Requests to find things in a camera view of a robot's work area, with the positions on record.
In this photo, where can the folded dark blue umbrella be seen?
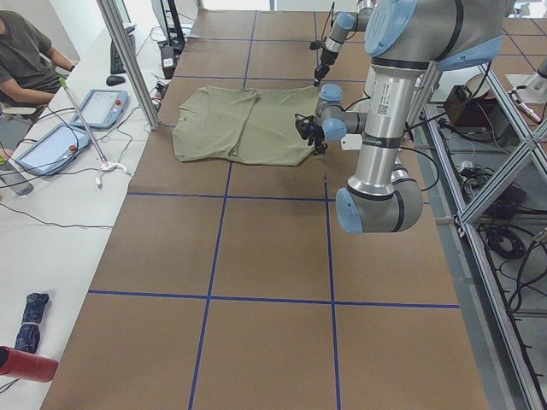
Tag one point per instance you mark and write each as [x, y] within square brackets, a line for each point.
[28, 336]

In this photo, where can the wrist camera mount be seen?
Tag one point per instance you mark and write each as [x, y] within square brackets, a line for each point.
[305, 126]

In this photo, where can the black computer mouse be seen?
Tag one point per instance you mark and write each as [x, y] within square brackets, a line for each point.
[114, 79]

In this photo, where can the person in green shirt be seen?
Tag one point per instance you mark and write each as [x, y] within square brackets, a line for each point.
[28, 63]

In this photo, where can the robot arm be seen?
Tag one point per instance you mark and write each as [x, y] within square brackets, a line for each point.
[403, 37]
[343, 25]

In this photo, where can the teach pendant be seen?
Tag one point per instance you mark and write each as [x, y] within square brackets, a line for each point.
[51, 153]
[103, 108]

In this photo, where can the white stick tool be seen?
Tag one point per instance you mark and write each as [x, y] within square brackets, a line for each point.
[106, 165]

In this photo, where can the aluminium frame rack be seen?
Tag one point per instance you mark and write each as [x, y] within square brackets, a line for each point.
[491, 199]

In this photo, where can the olive green long-sleeve shirt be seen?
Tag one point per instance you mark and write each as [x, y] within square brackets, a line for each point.
[249, 126]

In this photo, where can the aluminium frame post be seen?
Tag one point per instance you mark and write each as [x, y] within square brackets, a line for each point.
[114, 24]

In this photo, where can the near teach pendant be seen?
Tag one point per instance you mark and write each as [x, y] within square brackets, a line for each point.
[51, 153]

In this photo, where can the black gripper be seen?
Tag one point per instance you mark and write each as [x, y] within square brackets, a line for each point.
[326, 57]
[315, 137]

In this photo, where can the far teach pendant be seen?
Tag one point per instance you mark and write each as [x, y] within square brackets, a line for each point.
[103, 108]

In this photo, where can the red cylinder bottle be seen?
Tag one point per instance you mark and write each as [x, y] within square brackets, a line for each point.
[23, 365]

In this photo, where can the black box with label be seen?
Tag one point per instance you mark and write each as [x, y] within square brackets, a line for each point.
[168, 61]

